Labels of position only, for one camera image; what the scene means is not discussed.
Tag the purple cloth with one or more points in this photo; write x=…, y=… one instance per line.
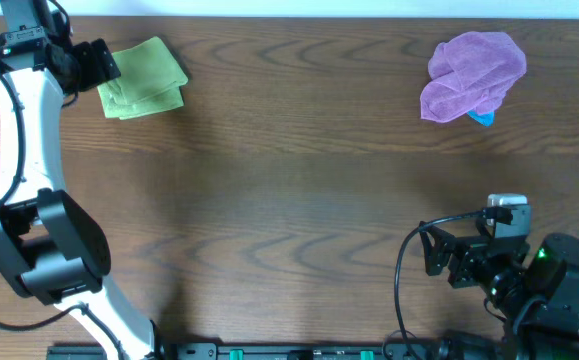
x=471, y=75

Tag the green microfiber cloth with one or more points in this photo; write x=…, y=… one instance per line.
x=150, y=58

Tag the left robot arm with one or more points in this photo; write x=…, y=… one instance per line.
x=50, y=248

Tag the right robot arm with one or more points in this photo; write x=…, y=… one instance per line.
x=539, y=301

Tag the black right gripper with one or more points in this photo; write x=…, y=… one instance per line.
x=469, y=252

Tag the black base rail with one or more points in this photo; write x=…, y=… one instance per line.
x=211, y=351

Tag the folded green cloth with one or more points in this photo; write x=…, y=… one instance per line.
x=144, y=107

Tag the blue cloth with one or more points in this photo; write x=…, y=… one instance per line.
x=483, y=119

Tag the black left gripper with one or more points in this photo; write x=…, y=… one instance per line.
x=97, y=64

